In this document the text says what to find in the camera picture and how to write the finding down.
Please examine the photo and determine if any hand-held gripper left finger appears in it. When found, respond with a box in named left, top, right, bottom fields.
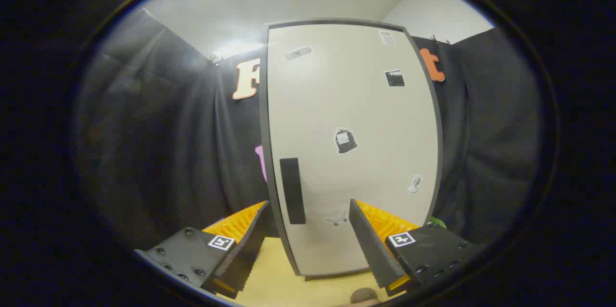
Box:
left=135, top=200, right=270, bottom=299

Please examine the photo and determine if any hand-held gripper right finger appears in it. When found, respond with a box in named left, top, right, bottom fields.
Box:
left=348, top=198, right=482, bottom=298

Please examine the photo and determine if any brown fuzzy shoe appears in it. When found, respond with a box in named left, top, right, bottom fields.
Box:
left=350, top=288, right=379, bottom=306

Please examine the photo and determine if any black door handle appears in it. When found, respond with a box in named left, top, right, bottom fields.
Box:
left=280, top=157, right=307, bottom=225

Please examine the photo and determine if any grey shoe cabinet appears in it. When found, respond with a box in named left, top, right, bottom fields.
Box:
left=259, top=17, right=444, bottom=279

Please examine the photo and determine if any white shoe cabinet door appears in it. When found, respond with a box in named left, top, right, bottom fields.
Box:
left=267, top=23, right=439, bottom=275

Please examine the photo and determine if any black backdrop cloth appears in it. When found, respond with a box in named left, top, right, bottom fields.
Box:
left=77, top=6, right=542, bottom=256

